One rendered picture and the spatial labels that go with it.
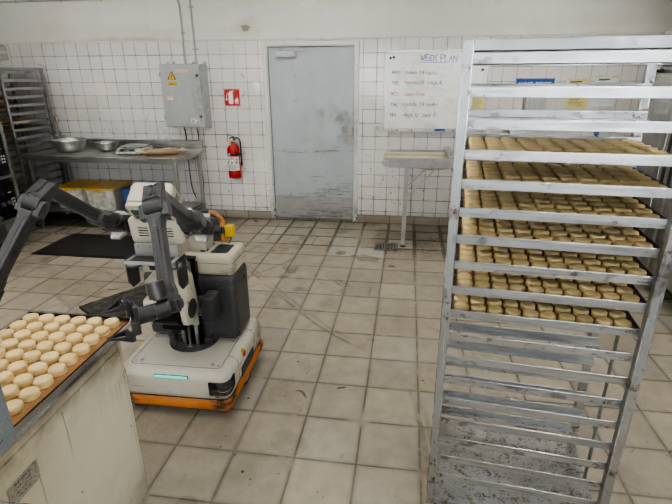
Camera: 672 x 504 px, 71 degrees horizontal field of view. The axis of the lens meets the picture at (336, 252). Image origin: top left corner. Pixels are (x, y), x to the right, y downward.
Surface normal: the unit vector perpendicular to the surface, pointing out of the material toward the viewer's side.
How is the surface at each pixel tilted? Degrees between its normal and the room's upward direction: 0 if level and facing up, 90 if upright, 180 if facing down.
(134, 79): 90
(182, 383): 90
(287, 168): 90
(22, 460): 90
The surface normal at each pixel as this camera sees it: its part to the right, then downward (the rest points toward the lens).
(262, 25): -0.14, 0.35
